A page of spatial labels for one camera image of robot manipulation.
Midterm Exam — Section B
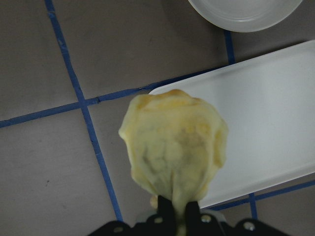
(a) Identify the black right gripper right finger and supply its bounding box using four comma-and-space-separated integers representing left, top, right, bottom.
185, 201, 200, 229

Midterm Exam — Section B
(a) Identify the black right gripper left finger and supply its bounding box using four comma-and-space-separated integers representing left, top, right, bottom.
157, 195, 176, 229

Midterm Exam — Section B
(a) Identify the beige shallow plate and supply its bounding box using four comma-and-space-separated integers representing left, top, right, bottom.
189, 0, 302, 32

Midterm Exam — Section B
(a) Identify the white rectangular tray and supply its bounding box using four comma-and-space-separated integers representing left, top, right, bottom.
152, 41, 315, 207

